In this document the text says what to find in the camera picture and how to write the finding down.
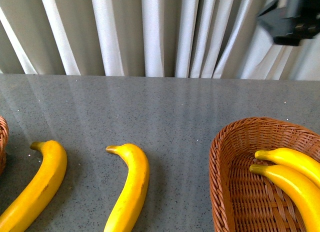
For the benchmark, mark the upper banana in basket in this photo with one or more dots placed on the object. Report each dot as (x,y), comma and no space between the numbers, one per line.
(294,159)

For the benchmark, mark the left brown wicker basket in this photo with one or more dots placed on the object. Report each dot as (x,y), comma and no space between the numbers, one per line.
(4,138)

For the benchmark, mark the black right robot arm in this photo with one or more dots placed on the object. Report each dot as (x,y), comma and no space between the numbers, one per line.
(290,21)

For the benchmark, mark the brown wicker basket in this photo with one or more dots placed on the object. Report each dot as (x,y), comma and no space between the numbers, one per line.
(245,202)
(4,138)

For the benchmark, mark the lower banana in basket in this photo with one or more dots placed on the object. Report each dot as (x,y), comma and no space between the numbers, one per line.
(301,190)

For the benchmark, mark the white pleated curtain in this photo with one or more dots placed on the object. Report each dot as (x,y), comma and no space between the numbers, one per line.
(152,38)

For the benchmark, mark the right brown wicker basket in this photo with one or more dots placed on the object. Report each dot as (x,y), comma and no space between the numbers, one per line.
(245,202)

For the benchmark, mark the yellow banana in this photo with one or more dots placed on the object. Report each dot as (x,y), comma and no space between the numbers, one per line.
(129,204)
(40,191)

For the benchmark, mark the banana in basket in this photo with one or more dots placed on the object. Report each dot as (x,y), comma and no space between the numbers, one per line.
(294,159)
(301,190)

